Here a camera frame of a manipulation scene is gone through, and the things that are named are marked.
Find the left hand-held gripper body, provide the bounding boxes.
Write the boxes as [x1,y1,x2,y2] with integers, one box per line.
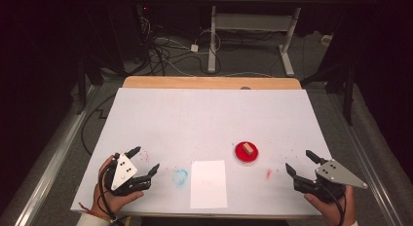
[103,152,153,197]

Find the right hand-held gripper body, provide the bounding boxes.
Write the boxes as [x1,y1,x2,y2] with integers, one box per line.
[292,159,369,204]

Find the round red ink pad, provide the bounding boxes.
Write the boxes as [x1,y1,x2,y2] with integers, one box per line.
[234,140,260,166]

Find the metal floor rail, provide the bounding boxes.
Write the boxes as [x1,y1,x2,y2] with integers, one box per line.
[13,85,100,226]
[325,91,405,226]

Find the white-legged desk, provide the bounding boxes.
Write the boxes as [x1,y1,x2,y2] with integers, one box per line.
[194,0,346,78]

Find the large white board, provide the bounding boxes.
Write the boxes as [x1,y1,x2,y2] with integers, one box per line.
[70,87,333,217]

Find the person's left hand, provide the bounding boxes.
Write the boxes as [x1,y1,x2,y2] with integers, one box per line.
[92,156,145,218]

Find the black floor cable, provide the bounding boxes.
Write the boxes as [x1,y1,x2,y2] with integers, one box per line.
[80,94,117,157]

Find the white paper sheet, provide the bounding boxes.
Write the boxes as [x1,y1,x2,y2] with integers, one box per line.
[189,159,229,210]

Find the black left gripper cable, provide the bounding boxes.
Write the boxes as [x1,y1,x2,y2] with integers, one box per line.
[97,153,129,226]

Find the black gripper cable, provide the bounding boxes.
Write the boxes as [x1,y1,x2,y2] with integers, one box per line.
[319,181,348,226]
[97,153,129,226]

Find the red thread bracelet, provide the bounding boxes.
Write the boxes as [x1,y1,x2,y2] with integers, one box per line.
[78,202,113,222]

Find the wooden table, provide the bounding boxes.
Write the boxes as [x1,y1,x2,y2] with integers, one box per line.
[81,75,325,221]

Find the tangle of floor cables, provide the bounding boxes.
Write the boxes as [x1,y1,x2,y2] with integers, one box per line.
[137,5,225,77]

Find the person's right hand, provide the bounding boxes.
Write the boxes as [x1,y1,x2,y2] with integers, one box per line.
[303,184,357,226]

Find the black stand leg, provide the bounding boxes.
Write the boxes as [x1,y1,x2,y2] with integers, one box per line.
[343,64,356,127]
[76,55,88,116]

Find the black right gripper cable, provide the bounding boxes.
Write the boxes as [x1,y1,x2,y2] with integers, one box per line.
[319,181,348,226]

